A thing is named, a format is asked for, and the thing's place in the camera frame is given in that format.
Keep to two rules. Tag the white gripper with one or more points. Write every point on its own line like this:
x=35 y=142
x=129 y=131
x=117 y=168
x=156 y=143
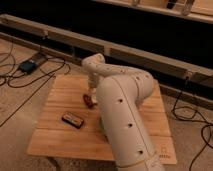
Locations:
x=93 y=83

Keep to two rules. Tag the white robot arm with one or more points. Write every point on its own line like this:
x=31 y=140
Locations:
x=119 y=92

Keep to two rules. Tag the small red-brown object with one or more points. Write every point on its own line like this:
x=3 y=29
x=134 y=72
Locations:
x=88 y=101

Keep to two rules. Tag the black rectangular box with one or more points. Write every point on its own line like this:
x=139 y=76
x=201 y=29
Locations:
x=72 y=119

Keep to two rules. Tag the wooden table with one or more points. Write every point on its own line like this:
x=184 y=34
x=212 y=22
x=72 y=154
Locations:
x=55 y=138

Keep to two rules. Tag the blue power adapter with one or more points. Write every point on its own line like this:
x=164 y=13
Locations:
x=27 y=67

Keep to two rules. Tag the long metal rail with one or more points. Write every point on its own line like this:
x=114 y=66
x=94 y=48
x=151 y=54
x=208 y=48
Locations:
x=201 y=79

